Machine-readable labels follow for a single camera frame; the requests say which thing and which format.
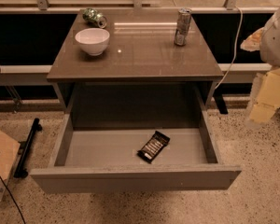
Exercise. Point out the black rxbar chocolate bar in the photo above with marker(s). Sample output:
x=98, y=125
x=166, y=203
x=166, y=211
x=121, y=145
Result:
x=153, y=147

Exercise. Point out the crushed green soda can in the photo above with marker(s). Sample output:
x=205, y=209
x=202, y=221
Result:
x=94, y=17

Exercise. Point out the grey cabinet with counter top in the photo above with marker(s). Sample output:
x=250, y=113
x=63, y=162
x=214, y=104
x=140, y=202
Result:
x=142, y=80

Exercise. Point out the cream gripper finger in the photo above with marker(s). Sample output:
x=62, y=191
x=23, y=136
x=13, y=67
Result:
x=264, y=99
x=252, y=43

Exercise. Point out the brown cardboard box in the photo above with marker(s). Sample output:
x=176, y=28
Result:
x=8, y=153

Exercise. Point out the white ceramic bowl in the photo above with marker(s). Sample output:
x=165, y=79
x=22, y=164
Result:
x=93, y=41

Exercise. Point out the upright silver can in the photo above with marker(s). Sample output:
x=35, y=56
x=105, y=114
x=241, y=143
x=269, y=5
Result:
x=182, y=26

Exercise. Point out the black metal bar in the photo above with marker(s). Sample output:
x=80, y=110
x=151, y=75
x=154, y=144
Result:
x=21, y=171

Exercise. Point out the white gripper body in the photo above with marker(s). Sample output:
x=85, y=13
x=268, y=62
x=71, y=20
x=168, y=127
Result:
x=276, y=42

